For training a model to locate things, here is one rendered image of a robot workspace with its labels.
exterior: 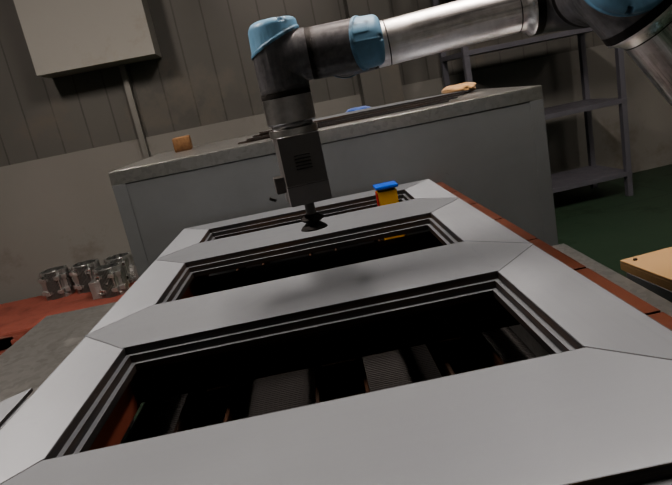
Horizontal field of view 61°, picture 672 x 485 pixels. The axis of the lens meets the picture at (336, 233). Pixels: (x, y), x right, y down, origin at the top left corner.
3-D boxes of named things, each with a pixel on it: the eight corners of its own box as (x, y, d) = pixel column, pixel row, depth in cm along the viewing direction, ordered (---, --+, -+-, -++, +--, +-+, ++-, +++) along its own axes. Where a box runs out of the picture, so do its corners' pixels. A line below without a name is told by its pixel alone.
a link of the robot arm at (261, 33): (299, 10, 79) (239, 22, 79) (315, 90, 81) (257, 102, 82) (302, 17, 86) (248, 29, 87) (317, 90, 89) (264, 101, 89)
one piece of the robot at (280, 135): (248, 118, 89) (271, 217, 93) (251, 118, 81) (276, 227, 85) (308, 105, 91) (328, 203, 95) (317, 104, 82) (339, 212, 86)
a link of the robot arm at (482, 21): (588, -43, 98) (314, 29, 100) (619, -61, 87) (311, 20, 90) (598, 26, 100) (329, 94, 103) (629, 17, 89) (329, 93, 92)
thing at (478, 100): (111, 186, 166) (108, 172, 165) (161, 163, 224) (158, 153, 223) (543, 98, 168) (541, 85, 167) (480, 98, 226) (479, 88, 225)
